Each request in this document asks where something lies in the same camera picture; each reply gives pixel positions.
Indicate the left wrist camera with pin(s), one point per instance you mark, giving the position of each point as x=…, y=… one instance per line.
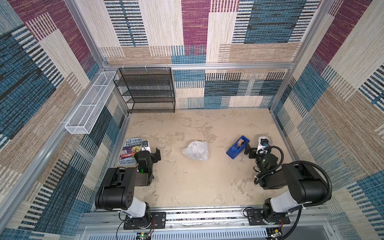
x=145, y=146

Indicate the white wire mesh basket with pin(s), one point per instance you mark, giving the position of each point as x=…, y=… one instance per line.
x=87, y=113

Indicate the clear tape roll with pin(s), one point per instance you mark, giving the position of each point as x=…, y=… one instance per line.
x=264, y=140

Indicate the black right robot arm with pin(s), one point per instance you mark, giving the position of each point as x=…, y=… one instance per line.
x=308, y=184

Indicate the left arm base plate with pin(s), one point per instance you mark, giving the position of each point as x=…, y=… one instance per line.
x=155, y=220

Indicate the clear bubble wrap sheet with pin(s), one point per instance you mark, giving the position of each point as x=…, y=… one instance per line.
x=197, y=150

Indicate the black wire shelf rack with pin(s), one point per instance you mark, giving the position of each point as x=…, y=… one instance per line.
x=147, y=90

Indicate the aluminium front rail frame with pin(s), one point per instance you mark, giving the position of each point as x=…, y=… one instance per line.
x=209, y=223

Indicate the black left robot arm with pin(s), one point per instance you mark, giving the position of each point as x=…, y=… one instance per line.
x=116, y=192

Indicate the blue tape dispenser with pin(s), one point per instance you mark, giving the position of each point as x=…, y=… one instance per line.
x=237, y=147

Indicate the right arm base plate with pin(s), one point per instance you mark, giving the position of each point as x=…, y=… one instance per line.
x=257, y=217

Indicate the colourful treehouse book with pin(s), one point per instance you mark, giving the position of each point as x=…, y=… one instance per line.
x=131, y=147

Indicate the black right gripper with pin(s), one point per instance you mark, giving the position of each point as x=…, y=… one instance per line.
x=253, y=152

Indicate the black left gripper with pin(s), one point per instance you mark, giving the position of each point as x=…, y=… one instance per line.
x=155, y=156

